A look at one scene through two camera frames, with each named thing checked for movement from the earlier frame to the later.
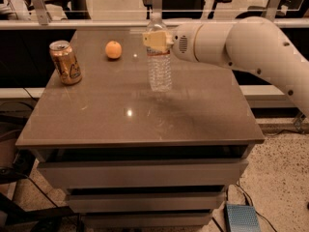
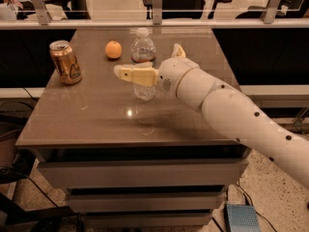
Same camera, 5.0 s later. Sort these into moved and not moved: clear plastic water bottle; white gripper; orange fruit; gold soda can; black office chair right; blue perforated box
Moved: white gripper; clear plastic water bottle
Not moved: gold soda can; black office chair right; blue perforated box; orange fruit
